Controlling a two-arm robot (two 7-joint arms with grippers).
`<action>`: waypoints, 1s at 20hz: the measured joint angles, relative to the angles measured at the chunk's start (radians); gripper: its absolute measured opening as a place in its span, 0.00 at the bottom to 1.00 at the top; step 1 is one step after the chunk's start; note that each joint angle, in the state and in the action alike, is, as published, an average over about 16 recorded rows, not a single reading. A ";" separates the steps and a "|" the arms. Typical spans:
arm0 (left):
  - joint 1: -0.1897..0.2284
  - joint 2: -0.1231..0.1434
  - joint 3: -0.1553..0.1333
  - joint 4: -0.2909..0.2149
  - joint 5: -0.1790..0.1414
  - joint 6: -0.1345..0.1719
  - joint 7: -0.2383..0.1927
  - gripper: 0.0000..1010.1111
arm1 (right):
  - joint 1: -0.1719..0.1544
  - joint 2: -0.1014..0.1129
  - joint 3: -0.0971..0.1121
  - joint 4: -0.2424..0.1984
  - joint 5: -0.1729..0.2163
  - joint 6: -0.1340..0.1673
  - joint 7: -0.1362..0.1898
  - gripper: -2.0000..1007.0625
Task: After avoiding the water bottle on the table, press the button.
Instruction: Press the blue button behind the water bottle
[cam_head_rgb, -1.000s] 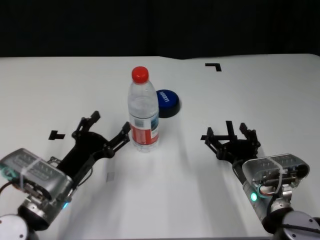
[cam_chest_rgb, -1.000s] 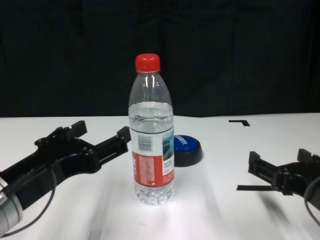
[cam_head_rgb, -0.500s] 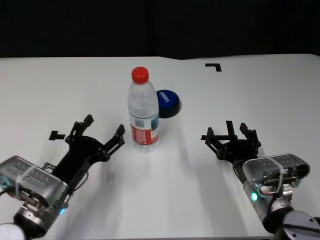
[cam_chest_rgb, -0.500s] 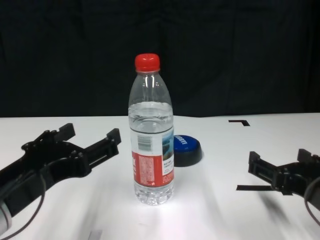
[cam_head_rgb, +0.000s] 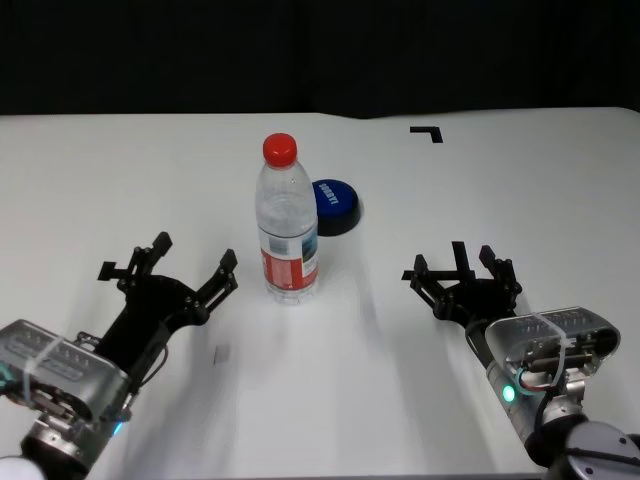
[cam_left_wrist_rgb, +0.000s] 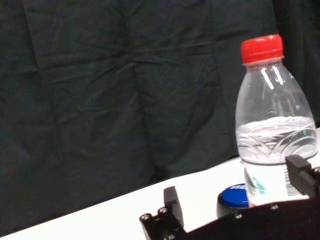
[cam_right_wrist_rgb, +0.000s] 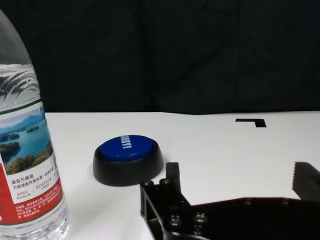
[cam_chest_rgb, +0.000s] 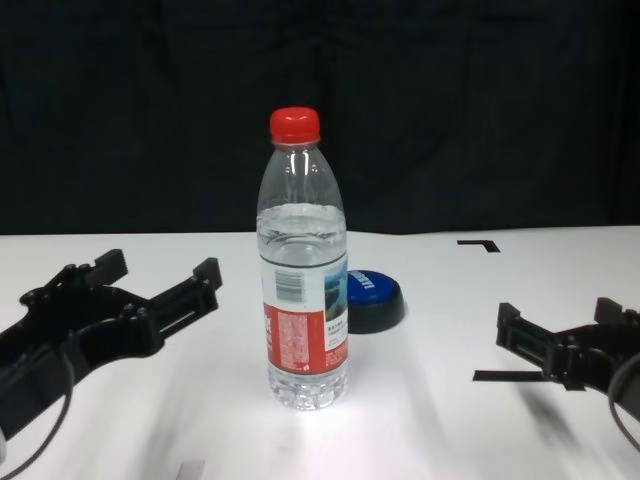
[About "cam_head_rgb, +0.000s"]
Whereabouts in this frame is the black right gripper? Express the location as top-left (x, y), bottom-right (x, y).
top-left (410, 244), bottom-right (524, 346)

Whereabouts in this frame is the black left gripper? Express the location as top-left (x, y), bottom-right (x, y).
top-left (94, 231), bottom-right (239, 381)

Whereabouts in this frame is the clear water bottle red cap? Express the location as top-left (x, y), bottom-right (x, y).
top-left (254, 132), bottom-right (321, 307)

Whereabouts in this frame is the black L-shaped tape mark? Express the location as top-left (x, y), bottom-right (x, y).
top-left (409, 125), bottom-right (444, 144)

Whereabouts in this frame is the blue round lid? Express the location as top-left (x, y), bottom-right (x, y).
top-left (310, 177), bottom-right (362, 237)

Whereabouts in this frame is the black curtain backdrop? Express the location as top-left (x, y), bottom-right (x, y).
top-left (0, 0), bottom-right (640, 121)

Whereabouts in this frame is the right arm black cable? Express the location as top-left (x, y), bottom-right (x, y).
top-left (464, 323), bottom-right (495, 372)

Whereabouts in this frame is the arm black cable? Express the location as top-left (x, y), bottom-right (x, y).
top-left (127, 337), bottom-right (170, 401)
top-left (464, 323), bottom-right (495, 372)

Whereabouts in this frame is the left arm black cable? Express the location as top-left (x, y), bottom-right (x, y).
top-left (127, 337), bottom-right (170, 401)

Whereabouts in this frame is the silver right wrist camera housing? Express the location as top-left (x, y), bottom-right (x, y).
top-left (484, 307), bottom-right (621, 396)

